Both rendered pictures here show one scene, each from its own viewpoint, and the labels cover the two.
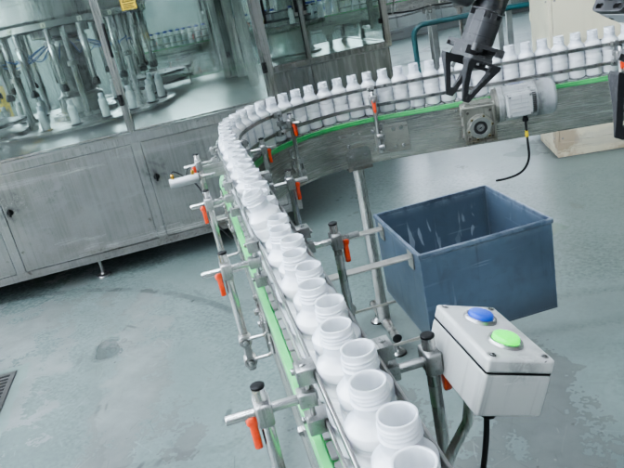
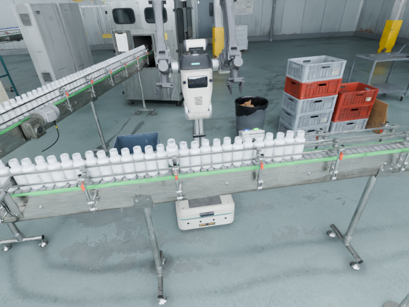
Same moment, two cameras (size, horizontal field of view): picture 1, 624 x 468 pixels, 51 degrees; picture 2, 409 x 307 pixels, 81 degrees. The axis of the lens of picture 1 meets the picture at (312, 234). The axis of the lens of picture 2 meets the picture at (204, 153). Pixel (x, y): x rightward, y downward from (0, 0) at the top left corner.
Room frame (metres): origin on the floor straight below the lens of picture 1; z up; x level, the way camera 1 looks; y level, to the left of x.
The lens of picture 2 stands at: (0.91, 1.14, 1.78)
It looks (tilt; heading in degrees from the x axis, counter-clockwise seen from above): 32 degrees down; 271
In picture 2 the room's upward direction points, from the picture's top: 2 degrees counter-clockwise
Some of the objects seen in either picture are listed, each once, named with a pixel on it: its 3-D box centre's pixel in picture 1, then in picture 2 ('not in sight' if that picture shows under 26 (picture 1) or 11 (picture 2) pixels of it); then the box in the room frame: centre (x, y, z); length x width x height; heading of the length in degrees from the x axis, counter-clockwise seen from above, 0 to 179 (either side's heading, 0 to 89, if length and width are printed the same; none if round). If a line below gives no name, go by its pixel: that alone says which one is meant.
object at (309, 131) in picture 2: not in sight; (302, 128); (-0.54, -2.15, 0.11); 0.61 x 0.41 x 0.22; 14
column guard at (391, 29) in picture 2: not in sight; (388, 38); (-5.48, -8.01, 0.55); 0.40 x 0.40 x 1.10; 9
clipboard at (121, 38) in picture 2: not in sight; (122, 42); (2.42, -3.68, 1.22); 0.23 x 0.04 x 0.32; 171
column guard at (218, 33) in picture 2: not in sight; (218, 45); (0.45, -7.72, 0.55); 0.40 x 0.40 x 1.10; 9
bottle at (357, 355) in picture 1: (370, 414); (268, 147); (0.57, -0.02, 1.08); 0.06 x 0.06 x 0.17
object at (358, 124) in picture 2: not in sight; (340, 121); (-1.22, -2.36, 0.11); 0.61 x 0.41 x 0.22; 11
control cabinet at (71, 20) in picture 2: not in sight; (72, 42); (4.55, -6.08, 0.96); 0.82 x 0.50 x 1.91; 81
